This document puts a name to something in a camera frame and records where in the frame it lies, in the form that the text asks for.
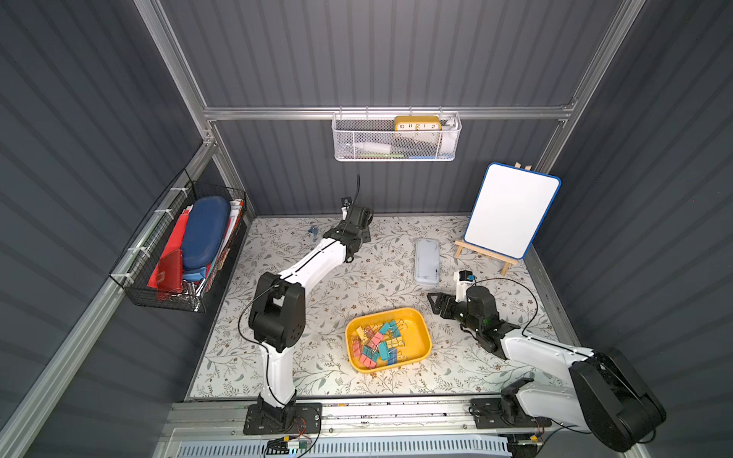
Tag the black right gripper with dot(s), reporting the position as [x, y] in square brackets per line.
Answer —
[449, 305]

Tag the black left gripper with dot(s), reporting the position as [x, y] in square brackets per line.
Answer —
[355, 215]

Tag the yellow plastic storage box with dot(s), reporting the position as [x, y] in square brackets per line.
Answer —
[414, 345]

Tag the teal binder clip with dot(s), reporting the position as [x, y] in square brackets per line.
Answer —
[390, 330]

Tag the yellow binder clip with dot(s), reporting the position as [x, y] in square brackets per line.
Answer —
[361, 334]

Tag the pink binder clip pair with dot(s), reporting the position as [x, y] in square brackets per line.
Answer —
[363, 354]

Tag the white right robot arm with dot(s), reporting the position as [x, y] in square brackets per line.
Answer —
[602, 394]

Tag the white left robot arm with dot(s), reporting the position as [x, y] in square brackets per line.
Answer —
[278, 312]

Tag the translucent plastic box lid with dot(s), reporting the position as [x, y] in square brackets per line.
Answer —
[427, 262]

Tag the small wooden easel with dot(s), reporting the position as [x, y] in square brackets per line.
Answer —
[507, 262]

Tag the floral table mat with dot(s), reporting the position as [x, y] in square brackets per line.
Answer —
[380, 278]

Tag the blue framed whiteboard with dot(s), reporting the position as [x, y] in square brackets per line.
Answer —
[510, 208]

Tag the yellow clock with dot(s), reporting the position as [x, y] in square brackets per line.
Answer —
[417, 123]

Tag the blue oval case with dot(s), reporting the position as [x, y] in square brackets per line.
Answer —
[204, 232]

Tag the red pouch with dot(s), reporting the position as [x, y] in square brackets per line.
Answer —
[167, 275]

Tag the white wire wall basket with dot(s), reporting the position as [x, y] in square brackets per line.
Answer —
[364, 137]

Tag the black wire side basket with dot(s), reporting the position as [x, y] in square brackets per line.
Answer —
[202, 289]

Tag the metal base rail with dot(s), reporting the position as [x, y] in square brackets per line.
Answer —
[340, 416]

